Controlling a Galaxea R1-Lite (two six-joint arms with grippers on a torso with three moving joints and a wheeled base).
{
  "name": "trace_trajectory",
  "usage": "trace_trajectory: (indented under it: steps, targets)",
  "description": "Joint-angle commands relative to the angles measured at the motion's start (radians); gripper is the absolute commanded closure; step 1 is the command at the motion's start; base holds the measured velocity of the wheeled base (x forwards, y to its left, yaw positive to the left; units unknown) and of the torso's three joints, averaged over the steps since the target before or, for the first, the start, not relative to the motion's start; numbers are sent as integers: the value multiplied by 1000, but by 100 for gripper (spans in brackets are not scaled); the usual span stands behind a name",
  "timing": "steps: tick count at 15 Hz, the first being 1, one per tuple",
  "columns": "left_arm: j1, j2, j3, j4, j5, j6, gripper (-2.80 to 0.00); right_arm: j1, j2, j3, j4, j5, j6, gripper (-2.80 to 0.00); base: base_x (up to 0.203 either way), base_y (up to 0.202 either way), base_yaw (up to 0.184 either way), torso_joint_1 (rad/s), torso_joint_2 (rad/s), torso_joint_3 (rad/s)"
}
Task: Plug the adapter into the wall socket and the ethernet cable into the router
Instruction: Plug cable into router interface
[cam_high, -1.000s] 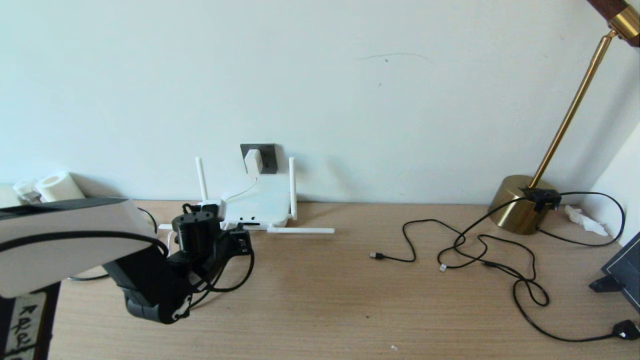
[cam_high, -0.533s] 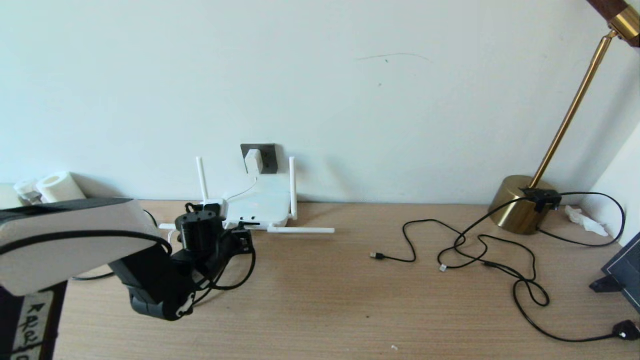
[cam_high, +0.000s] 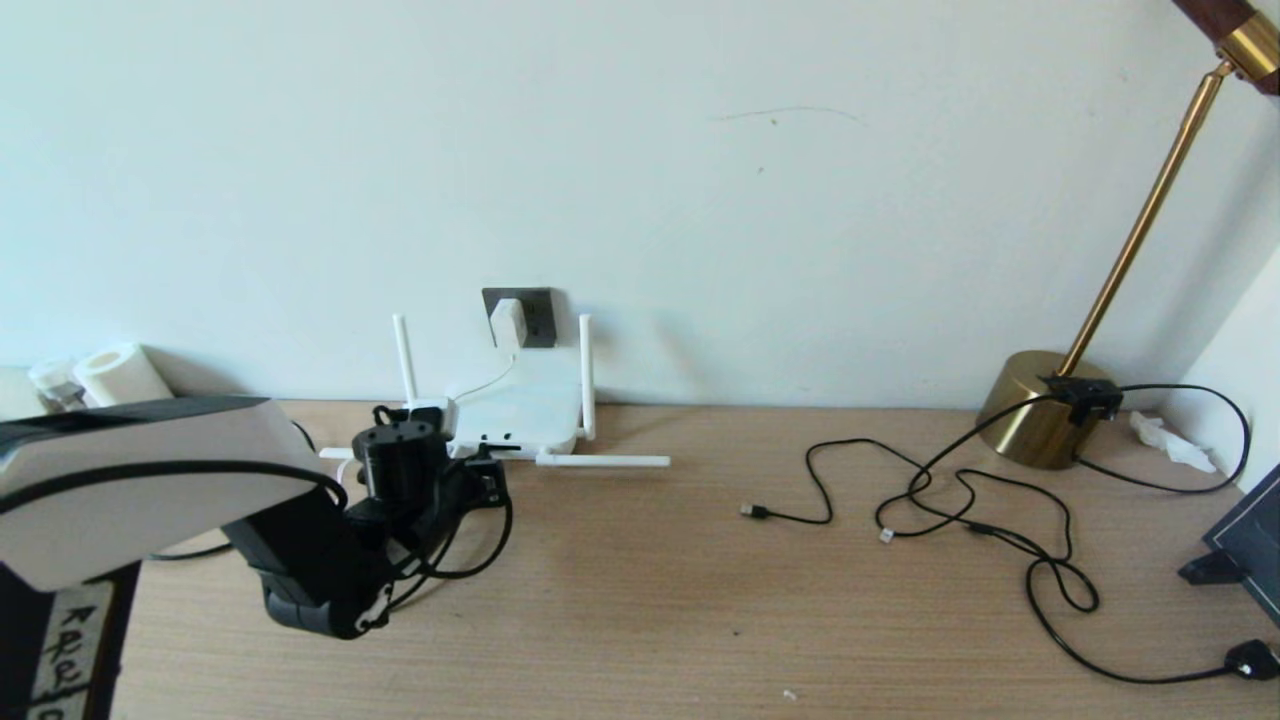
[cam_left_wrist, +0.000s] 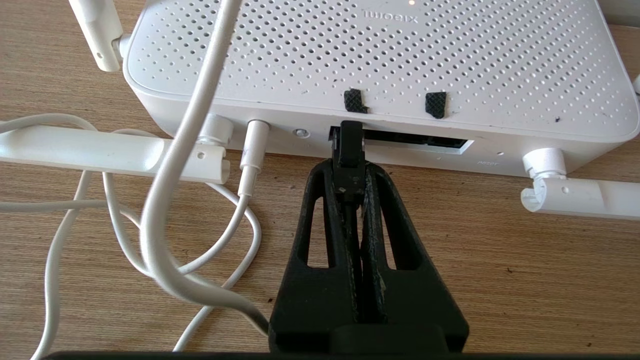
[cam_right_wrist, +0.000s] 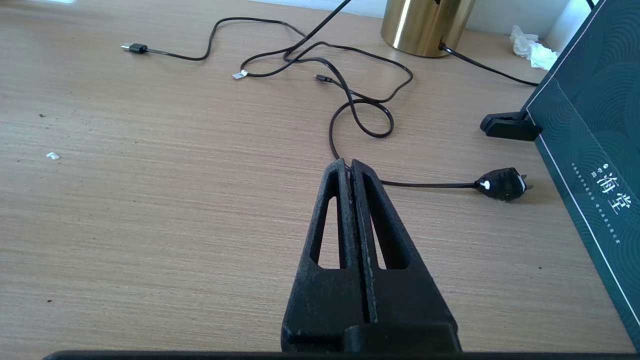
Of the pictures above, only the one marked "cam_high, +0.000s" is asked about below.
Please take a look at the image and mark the thick black cable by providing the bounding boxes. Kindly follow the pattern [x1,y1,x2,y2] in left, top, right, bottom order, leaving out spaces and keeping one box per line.
[150,420,523,563]

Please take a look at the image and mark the thin white power cable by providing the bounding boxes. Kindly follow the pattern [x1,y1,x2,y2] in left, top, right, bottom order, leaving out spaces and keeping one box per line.
[335,348,521,501]

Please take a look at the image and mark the white power adapter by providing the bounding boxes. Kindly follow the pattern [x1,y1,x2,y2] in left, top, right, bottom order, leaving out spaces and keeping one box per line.
[489,298,529,351]

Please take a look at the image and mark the black USB cable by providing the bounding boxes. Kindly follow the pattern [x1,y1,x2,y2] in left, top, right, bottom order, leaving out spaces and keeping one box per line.
[740,438,1076,566]

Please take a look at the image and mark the white router with four antennas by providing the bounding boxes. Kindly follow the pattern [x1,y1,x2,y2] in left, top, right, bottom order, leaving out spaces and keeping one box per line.
[320,313,673,471]

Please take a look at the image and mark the white paper roll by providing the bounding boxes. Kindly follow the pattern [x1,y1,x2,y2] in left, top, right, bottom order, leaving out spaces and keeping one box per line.
[73,343,173,406]

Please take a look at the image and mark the brass desk lamp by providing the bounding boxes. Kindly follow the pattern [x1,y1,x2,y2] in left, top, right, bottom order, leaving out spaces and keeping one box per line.
[975,0,1280,471]

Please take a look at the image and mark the crumpled white tissue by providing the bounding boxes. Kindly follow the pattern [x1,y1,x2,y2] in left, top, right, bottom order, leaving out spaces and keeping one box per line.
[1128,410,1219,474]

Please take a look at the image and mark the grey wall socket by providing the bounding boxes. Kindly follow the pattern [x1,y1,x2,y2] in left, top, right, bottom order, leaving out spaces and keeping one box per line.
[482,288,555,349]

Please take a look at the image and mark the black inline switch box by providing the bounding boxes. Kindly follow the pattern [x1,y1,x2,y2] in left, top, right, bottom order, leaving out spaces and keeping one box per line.
[1035,375,1123,426]

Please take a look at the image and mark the black cable with connector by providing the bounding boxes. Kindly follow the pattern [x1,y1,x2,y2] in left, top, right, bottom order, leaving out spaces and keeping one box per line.
[905,383,1280,686]

